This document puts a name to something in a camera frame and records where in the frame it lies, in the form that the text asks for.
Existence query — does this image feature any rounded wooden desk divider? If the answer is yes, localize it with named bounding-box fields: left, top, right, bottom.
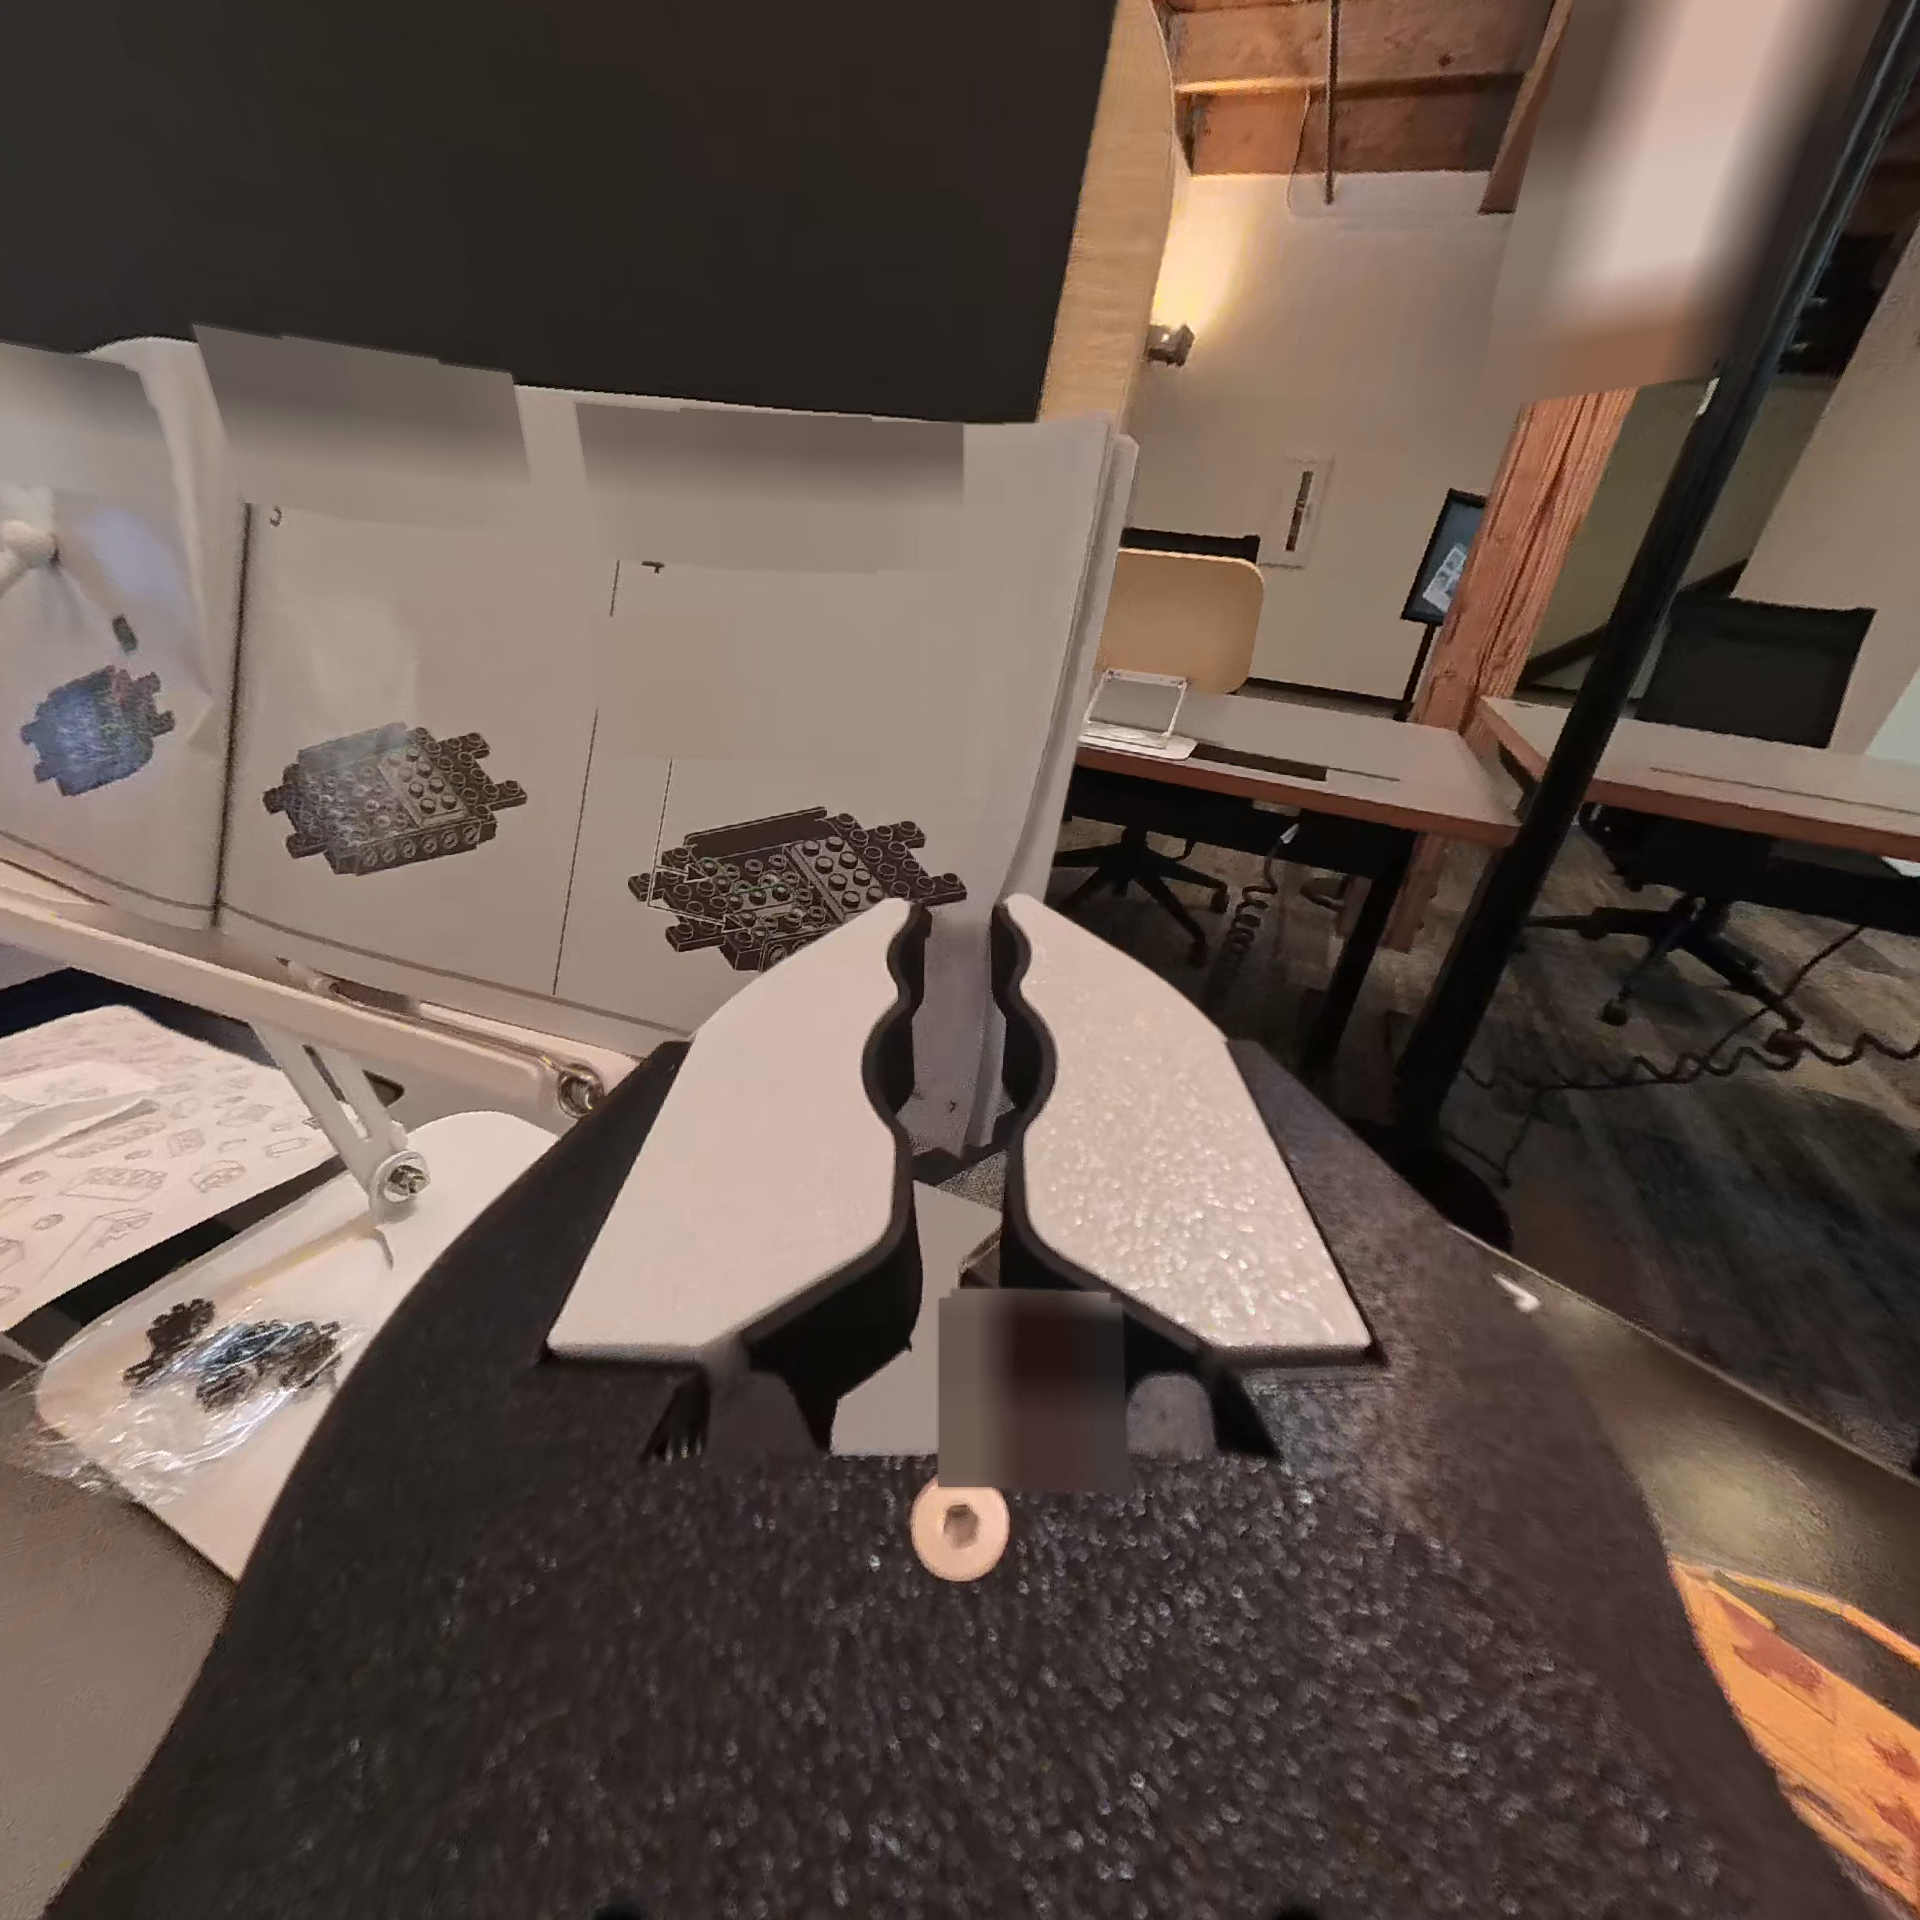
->
left=1114, top=546, right=1269, bottom=700

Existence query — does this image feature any black office chair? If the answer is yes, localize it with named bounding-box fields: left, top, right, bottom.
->
left=1054, top=816, right=1222, bottom=966
left=1533, top=804, right=1824, bottom=1038

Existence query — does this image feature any torn white paper bag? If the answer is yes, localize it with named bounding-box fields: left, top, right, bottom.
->
left=0, top=1003, right=343, bottom=1336

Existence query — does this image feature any white book stand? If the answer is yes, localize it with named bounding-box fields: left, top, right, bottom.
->
left=0, top=863, right=651, bottom=1584

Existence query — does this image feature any black coiled cable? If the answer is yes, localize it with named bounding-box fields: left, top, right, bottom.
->
left=1218, top=856, right=1279, bottom=999
left=1462, top=1020, right=1920, bottom=1196

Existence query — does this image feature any small screen on stand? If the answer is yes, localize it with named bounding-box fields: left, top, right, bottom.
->
left=1397, top=485, right=1489, bottom=708

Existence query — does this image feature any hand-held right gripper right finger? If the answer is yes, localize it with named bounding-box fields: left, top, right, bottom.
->
left=989, top=894, right=1375, bottom=1366

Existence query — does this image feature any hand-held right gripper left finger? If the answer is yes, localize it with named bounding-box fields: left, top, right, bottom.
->
left=544, top=898, right=928, bottom=1369

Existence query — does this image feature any grey office table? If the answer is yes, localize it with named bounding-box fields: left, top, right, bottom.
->
left=1473, top=695, right=1920, bottom=963
left=1068, top=686, right=1527, bottom=1079

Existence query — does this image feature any grey printed instruction sheet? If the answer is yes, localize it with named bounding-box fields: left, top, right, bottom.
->
left=553, top=411, right=1143, bottom=1155
left=0, top=337, right=249, bottom=918
left=216, top=376, right=622, bottom=1003

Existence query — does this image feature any black tripod stand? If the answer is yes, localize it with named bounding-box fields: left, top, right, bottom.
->
left=1388, top=0, right=1920, bottom=1218

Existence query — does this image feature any toy car box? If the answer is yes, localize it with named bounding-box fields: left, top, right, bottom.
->
left=1492, top=1273, right=1920, bottom=1920

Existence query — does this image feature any slanted wooden beam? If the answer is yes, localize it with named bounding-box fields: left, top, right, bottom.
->
left=1377, top=389, right=1639, bottom=963

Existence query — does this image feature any white desk device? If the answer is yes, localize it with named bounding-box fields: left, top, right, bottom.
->
left=1080, top=667, right=1203, bottom=756

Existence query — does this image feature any clear bag of pieces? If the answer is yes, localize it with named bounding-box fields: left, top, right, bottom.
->
left=27, top=1286, right=384, bottom=1507

